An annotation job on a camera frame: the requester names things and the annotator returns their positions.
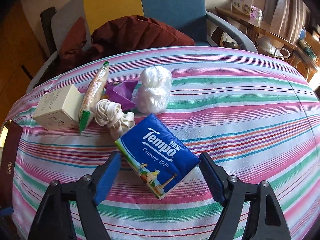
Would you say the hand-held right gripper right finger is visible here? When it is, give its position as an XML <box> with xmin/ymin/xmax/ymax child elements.
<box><xmin>199</xmin><ymin>152</ymin><xmax>292</xmax><ymax>240</ymax></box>

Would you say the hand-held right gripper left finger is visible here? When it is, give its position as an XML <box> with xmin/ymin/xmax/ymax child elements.
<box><xmin>27</xmin><ymin>152</ymin><xmax>122</xmax><ymax>240</ymax></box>

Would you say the blue tissue pack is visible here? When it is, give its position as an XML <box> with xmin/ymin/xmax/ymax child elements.
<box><xmin>114</xmin><ymin>113</ymin><xmax>201</xmax><ymax>200</ymax></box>

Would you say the gold rectangular tin box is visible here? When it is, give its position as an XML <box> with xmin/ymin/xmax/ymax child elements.
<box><xmin>0</xmin><ymin>120</ymin><xmax>23</xmax><ymax>203</ymax></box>

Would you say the cream strap bundle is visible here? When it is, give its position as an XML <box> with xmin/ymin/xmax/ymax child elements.
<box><xmin>94</xmin><ymin>99</ymin><xmax>135</xmax><ymax>139</ymax></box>

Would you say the white cardboard box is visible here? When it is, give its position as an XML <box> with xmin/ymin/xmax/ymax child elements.
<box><xmin>32</xmin><ymin>84</ymin><xmax>83</xmax><ymax>131</ymax></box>

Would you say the purple snack packet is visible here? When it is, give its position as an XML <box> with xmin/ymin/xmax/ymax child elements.
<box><xmin>101</xmin><ymin>81</ymin><xmax>138</xmax><ymax>110</ymax></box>

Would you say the green-ended cracker packet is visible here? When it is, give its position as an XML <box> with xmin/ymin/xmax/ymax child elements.
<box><xmin>78</xmin><ymin>61</ymin><xmax>110</xmax><ymax>134</ymax></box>

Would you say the white plastic bag ball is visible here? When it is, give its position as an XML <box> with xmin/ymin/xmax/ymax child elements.
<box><xmin>135</xmin><ymin>65</ymin><xmax>173</xmax><ymax>114</ymax></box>

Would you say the pink green striped tablecloth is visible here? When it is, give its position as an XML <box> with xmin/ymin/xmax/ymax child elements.
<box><xmin>5</xmin><ymin>45</ymin><xmax>320</xmax><ymax>240</ymax></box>

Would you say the maroon padded jacket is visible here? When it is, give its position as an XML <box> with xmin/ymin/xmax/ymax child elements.
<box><xmin>59</xmin><ymin>15</ymin><xmax>195</xmax><ymax>74</ymax></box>

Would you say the white rounded object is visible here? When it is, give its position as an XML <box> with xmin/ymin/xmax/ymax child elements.
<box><xmin>257</xmin><ymin>36</ymin><xmax>290</xmax><ymax>58</ymax></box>

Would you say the wooden panel cabinet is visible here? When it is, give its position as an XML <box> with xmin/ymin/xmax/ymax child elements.
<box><xmin>0</xmin><ymin>0</ymin><xmax>50</xmax><ymax>125</ymax></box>

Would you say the wooden side table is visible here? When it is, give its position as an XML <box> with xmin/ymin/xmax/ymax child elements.
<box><xmin>215</xmin><ymin>7</ymin><xmax>320</xmax><ymax>80</ymax></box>

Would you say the black rolled mat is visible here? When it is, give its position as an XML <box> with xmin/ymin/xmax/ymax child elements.
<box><xmin>40</xmin><ymin>6</ymin><xmax>57</xmax><ymax>55</ymax></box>

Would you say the small pink container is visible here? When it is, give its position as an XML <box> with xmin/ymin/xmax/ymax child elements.
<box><xmin>250</xmin><ymin>5</ymin><xmax>263</xmax><ymax>20</ymax></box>

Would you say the grey yellow blue armchair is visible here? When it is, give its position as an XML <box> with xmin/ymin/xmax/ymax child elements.
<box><xmin>26</xmin><ymin>0</ymin><xmax>258</xmax><ymax>93</ymax></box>

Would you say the striped beige curtain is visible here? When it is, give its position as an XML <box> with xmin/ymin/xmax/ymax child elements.
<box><xmin>270</xmin><ymin>0</ymin><xmax>312</xmax><ymax>43</ymax></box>

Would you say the white printed product box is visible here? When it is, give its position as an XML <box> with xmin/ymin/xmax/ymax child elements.
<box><xmin>231</xmin><ymin>0</ymin><xmax>252</xmax><ymax>15</ymax></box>

